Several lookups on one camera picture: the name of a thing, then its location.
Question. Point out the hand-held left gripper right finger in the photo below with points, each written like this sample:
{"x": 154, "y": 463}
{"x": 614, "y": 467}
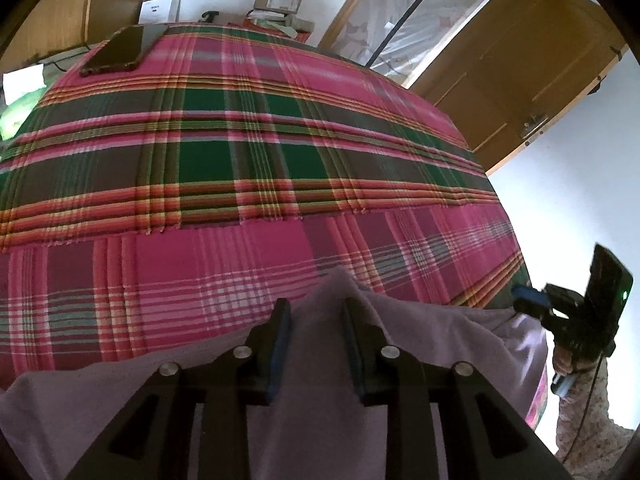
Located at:
{"x": 356, "y": 355}

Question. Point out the black clamp stand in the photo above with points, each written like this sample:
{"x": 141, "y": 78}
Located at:
{"x": 210, "y": 16}

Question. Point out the wooden door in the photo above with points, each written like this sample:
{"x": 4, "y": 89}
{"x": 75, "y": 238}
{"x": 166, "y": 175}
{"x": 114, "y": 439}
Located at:
{"x": 525, "y": 60}

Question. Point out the smartphone in brown case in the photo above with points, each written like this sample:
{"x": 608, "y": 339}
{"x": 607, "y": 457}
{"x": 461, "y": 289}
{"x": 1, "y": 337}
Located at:
{"x": 112, "y": 52}

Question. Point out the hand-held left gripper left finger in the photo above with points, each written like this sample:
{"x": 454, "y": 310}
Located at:
{"x": 280, "y": 350}

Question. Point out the red bin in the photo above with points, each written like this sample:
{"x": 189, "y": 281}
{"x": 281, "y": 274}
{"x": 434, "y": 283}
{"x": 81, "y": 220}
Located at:
{"x": 300, "y": 35}

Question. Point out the person's right hand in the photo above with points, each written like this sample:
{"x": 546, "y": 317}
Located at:
{"x": 560, "y": 361}

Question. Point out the pink green plaid blanket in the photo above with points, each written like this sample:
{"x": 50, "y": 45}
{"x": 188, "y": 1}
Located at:
{"x": 250, "y": 160}

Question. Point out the wooden door frame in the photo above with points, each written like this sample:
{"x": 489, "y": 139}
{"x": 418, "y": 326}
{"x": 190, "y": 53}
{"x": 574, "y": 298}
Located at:
{"x": 345, "y": 20}

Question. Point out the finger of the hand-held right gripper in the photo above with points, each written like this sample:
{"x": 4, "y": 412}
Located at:
{"x": 530, "y": 300}

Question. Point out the wooden wardrobe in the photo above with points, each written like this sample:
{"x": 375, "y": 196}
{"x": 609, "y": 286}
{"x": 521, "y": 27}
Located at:
{"x": 50, "y": 5}

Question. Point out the purple garment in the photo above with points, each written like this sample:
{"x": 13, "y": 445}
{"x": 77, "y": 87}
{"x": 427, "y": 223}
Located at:
{"x": 315, "y": 410}

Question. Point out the green tissue box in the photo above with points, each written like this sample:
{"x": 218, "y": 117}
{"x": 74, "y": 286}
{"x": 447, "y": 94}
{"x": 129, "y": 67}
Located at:
{"x": 20, "y": 95}

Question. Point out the person's right forearm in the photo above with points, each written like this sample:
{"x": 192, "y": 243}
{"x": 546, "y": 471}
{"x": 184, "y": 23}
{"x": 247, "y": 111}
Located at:
{"x": 585, "y": 425}

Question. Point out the white cardboard box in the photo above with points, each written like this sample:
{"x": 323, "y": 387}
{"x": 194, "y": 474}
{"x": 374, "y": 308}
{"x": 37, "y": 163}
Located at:
{"x": 160, "y": 5}

